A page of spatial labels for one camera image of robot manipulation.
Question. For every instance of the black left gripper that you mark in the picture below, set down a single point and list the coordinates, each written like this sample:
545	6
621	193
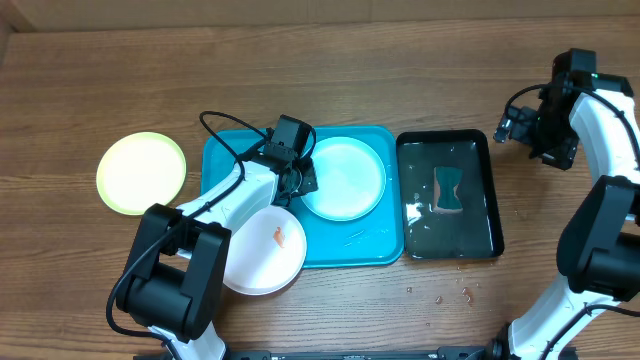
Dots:
310	182

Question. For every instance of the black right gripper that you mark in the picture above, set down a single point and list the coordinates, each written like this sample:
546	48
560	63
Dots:
560	157

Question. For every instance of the light blue plate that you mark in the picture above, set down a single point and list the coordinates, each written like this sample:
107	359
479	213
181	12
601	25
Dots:
351	179

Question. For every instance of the green orange sponge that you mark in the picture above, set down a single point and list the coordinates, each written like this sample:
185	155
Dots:
446	183

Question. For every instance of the yellow plate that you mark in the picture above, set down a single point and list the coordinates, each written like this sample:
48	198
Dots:
140	170

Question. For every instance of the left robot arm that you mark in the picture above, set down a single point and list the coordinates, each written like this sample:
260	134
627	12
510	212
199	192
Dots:
171	282

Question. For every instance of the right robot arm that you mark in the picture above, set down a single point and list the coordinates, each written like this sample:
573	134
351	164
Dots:
598	263

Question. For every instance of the black water tray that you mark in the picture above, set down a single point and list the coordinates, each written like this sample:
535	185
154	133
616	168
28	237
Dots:
474	233

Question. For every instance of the white pink plate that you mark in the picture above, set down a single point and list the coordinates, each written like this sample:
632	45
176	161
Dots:
266	253

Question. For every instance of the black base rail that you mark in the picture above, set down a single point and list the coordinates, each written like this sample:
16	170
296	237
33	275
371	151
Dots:
442	353

